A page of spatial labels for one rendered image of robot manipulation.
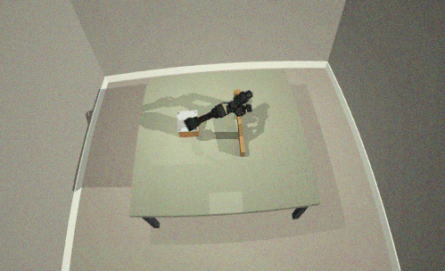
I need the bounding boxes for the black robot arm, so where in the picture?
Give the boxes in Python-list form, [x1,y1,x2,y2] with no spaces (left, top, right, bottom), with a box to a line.
[184,90,252,132]

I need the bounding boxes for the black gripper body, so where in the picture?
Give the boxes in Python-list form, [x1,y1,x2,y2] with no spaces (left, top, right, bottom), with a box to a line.
[227,103,252,113]

